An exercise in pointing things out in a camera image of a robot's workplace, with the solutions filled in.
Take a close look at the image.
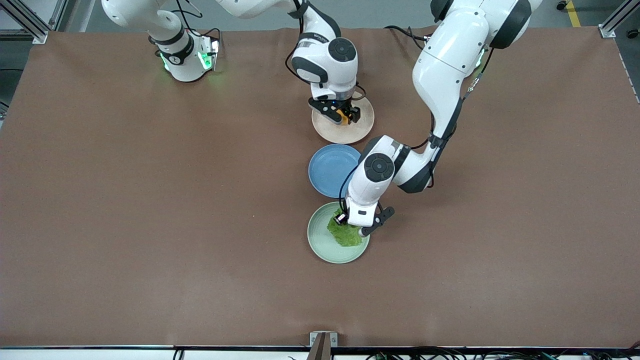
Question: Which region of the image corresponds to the green lettuce leaf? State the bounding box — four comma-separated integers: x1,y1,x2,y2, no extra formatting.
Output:
327,210,363,248

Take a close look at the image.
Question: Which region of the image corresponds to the beige round plate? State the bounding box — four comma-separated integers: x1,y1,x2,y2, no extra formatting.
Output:
311,95,375,145

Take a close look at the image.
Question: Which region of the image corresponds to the pale green round plate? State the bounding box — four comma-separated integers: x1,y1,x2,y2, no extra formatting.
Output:
307,201,371,264

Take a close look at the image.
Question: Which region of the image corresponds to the blue round plate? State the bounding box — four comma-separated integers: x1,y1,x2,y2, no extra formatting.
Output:
308,144,362,199

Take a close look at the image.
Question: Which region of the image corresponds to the brown table cover sheet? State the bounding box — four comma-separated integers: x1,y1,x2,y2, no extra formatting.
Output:
0,25,640,348

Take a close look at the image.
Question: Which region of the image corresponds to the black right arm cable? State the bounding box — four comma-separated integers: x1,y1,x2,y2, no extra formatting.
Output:
285,0,367,101

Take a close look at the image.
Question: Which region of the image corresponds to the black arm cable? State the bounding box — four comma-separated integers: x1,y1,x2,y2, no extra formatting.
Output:
285,0,367,101
427,47,496,188

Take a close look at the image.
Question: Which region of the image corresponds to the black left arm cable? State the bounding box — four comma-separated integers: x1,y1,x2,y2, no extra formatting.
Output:
427,47,496,188

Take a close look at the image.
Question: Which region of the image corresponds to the black base cable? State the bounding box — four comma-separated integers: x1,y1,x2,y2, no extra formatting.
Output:
155,0,224,51
384,25,432,53

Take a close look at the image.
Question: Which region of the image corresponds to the small metal bracket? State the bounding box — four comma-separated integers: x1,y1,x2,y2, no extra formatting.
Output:
309,331,338,347

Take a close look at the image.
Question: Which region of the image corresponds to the aluminium frame profile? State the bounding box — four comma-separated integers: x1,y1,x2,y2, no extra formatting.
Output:
600,0,640,38
0,0,68,45

